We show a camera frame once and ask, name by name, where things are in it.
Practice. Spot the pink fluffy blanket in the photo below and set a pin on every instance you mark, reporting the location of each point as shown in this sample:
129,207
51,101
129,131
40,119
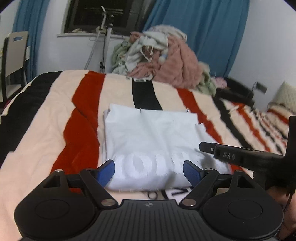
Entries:
180,69

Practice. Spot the wall power socket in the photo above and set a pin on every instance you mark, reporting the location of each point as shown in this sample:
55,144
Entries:
261,87

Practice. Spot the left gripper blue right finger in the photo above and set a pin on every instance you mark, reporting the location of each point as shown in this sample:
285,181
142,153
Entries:
203,182

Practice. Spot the striped fleece blanket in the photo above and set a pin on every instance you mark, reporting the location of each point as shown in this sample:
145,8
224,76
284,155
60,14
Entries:
73,120

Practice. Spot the pink small garment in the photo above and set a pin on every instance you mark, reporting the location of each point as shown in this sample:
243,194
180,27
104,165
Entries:
220,82

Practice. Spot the pile of light clothes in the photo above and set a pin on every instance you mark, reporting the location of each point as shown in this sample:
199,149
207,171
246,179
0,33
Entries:
140,46

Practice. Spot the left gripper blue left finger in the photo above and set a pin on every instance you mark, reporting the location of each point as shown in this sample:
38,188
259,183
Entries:
95,181

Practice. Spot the white t-shirt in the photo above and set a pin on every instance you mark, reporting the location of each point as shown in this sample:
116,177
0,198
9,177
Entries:
149,148

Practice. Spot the left blue curtain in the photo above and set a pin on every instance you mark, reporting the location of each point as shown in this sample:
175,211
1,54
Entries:
30,17

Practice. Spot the black armchair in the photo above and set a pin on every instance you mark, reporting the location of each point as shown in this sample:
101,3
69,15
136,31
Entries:
236,92

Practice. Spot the right hand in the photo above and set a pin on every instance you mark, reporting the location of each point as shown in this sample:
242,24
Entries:
288,225

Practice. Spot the blue curtain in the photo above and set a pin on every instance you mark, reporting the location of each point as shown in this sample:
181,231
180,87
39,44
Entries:
214,28
30,17

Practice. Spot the dark window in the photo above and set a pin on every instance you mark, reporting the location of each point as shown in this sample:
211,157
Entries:
122,16

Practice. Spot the right blue curtain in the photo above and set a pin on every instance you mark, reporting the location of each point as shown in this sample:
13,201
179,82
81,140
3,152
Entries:
214,28

